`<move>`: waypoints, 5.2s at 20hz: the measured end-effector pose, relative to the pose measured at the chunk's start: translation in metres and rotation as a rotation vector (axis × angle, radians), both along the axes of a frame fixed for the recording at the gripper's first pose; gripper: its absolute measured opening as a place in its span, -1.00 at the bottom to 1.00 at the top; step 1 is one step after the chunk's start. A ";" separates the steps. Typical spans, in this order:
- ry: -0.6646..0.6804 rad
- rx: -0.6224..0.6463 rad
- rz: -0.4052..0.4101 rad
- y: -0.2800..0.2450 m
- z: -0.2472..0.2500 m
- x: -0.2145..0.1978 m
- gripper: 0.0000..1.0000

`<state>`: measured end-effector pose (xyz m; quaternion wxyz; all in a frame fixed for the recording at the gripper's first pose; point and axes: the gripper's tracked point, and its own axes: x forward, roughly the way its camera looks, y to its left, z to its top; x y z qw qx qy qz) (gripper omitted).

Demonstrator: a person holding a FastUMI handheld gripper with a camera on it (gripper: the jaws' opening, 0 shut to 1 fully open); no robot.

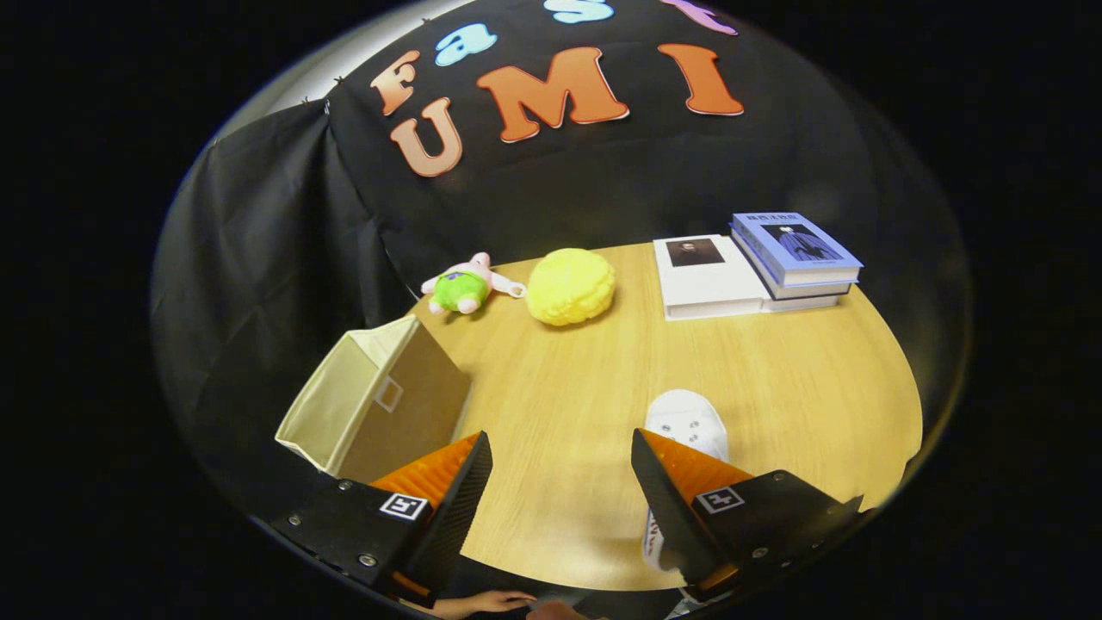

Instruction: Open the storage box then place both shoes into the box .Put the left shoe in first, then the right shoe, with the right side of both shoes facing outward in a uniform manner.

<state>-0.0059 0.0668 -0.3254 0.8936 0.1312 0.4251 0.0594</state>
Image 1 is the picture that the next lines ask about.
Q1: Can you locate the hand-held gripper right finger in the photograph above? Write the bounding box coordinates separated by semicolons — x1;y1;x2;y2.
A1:
631;428;864;602

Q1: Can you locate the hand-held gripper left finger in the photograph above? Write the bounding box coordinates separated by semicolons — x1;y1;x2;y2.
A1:
269;431;493;604

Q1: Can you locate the white canvas shoe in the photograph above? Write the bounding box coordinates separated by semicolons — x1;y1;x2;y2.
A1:
641;389;731;574

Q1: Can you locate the brown fabric storage box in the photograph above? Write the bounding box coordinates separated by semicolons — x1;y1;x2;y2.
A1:
274;314;473;483

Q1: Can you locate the pink and green plush toy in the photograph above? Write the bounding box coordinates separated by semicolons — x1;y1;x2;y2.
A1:
420;251;527;316

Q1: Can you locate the white book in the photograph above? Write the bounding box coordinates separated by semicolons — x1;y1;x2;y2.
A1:
653;234;771;322

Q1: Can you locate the yellow fuzzy plush ball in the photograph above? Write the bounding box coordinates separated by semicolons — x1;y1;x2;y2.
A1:
526;248;617;327

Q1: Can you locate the blue-spined book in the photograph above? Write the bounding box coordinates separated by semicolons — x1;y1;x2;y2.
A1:
753;250;855;313

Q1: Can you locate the blue book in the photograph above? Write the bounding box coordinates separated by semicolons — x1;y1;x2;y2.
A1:
730;212;864;287

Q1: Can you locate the black backdrop cloth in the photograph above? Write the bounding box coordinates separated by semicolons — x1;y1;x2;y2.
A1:
151;0;965;509

